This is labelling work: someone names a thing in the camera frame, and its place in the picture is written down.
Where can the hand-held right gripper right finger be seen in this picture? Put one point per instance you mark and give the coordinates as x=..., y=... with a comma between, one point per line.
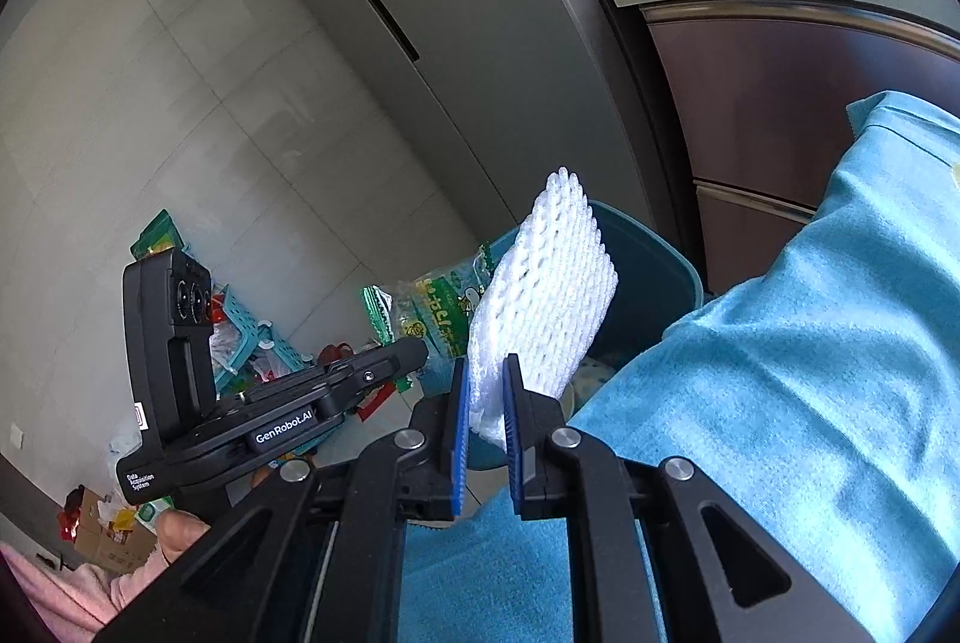
x=514, y=433

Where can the cardboard box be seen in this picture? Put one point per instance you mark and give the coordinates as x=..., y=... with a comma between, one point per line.
x=112, y=534

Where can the brown kitchen base cabinets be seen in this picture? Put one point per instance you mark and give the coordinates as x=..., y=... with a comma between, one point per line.
x=787, y=111

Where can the person's left forearm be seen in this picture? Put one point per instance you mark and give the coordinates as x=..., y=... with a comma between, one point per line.
x=75, y=594

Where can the person's left hand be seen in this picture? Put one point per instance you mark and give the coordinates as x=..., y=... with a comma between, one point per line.
x=180, y=534

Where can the teal plastic rack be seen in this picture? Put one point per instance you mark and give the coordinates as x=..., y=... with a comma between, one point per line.
x=259, y=328

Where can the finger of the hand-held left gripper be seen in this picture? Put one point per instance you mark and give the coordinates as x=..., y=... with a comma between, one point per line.
x=390, y=362

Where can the large green snack bag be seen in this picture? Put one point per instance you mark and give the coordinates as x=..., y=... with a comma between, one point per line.
x=435, y=305

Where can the blue flower-print tablecloth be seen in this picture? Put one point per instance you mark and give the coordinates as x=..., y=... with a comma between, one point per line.
x=787, y=388

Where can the grey refrigerator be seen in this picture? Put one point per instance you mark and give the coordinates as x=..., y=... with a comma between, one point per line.
x=487, y=13

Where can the blue plastic bin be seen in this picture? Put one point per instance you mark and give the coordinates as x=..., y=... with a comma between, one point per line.
x=645, y=268

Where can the dotted paper cup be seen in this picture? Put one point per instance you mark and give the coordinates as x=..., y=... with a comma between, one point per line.
x=592, y=374

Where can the white foam fruit net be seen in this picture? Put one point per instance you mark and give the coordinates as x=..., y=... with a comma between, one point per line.
x=547, y=283

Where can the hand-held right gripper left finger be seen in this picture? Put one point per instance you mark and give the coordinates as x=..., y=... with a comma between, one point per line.
x=459, y=433

